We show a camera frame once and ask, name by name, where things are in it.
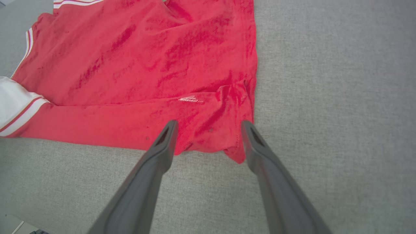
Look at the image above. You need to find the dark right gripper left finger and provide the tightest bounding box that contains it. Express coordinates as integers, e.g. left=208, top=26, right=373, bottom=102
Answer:
left=86, top=120, right=179, bottom=234

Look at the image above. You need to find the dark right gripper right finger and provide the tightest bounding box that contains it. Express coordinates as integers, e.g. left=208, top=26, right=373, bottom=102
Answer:
left=241, top=120, right=332, bottom=234

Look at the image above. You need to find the red and white shirt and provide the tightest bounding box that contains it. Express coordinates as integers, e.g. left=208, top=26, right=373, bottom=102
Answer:
left=0, top=0, right=258, bottom=164

